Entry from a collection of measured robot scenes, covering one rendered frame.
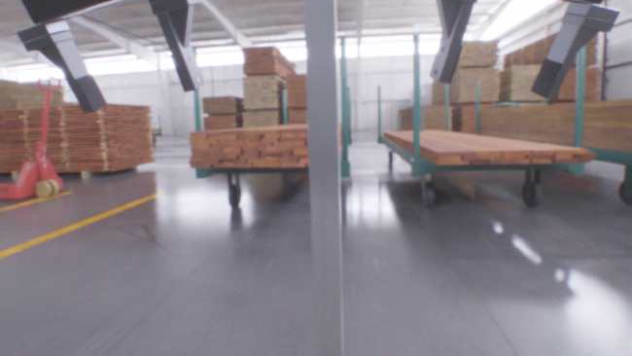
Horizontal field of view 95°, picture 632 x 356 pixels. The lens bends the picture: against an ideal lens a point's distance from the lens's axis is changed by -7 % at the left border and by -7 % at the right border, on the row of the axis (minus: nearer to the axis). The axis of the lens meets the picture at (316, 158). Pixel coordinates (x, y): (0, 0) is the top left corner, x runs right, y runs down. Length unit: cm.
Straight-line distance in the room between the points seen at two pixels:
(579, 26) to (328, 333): 68
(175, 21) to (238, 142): 177
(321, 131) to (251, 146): 146
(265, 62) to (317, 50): 941
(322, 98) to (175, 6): 36
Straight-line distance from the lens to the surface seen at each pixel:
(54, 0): 40
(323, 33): 64
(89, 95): 44
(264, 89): 1002
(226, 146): 213
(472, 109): 1011
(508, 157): 217
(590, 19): 43
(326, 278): 70
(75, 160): 593
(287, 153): 199
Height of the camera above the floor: 70
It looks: 7 degrees down
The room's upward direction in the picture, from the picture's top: 2 degrees counter-clockwise
